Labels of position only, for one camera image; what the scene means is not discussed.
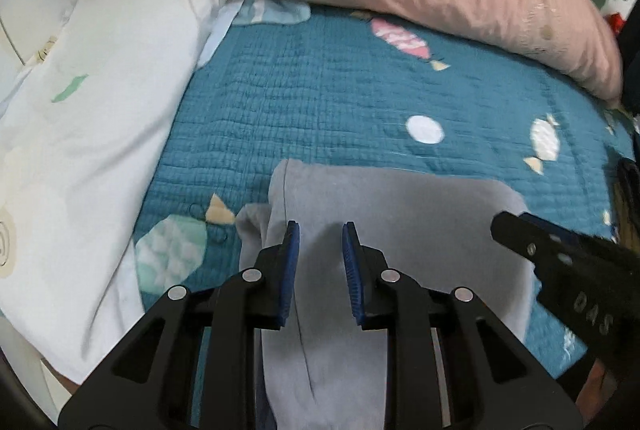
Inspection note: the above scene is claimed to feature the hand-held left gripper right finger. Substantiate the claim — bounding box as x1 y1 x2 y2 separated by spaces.
341 222 584 430

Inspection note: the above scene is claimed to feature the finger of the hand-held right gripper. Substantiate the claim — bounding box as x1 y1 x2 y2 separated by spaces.
490 211 597 271

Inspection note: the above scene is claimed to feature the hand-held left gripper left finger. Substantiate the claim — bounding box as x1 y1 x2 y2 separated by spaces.
57 220 301 430

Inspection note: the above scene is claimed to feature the navy and grey jacket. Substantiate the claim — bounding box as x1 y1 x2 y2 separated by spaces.
235 159 542 430

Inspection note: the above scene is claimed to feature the person's right forearm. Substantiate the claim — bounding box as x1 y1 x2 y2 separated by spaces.
575 355 623 421

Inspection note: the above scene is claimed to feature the teal quilted printed blanket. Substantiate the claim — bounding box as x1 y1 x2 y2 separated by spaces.
131 2 636 371

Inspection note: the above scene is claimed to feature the dark cloth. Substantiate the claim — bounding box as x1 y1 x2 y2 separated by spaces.
619 17 640 118

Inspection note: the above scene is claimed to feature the white printed duvet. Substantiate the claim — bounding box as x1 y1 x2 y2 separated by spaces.
0 0 236 385

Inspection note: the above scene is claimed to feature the light blue patterned cloth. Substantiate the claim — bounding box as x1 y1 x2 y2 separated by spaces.
199 0 312 66

